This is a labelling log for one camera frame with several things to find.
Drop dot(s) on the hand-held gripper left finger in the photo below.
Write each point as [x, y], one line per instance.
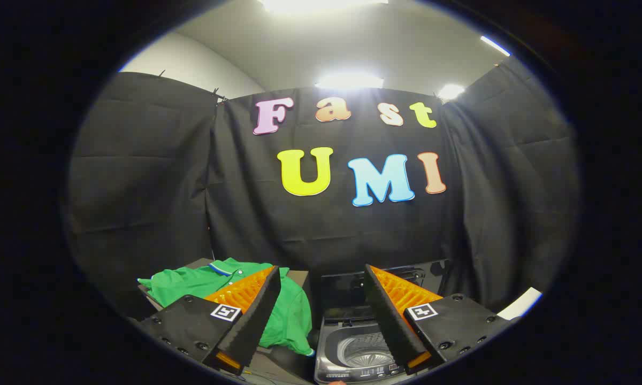
[257, 315]

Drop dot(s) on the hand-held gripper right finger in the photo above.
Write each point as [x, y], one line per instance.
[388, 315]

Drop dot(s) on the grey washing machine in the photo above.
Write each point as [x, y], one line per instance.
[331, 342]

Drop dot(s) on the green polo shirt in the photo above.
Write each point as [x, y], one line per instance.
[192, 286]

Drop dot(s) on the black backdrop cloth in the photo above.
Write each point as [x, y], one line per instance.
[299, 235]

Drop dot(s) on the small round ceiling light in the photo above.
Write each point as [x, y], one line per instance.
[451, 91]

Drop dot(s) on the bright ceiling light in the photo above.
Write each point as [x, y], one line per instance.
[349, 81]

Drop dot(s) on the large ceiling light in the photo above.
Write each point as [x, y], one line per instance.
[321, 4]

